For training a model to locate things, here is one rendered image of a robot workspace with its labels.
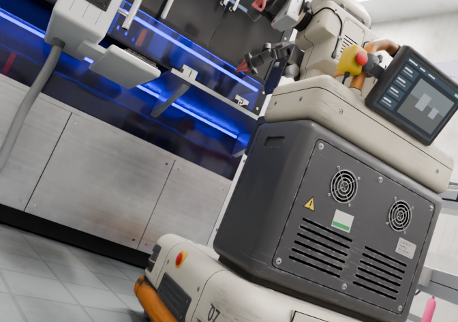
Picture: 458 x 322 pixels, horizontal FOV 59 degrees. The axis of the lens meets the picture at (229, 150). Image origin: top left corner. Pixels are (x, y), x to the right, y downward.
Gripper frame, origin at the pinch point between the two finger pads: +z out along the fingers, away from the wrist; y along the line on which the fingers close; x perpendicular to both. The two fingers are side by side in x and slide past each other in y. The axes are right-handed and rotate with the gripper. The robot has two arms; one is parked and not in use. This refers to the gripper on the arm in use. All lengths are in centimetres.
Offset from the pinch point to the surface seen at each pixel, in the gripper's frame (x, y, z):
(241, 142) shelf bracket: -19.5, -29.8, 14.3
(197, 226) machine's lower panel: -18, -67, 49
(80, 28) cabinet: 86, -19, 21
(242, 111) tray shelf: 16.7, -33.6, -3.4
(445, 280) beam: -50, -118, -56
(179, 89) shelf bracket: 35.4, -21.7, 15.9
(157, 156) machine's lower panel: 10, -34, 49
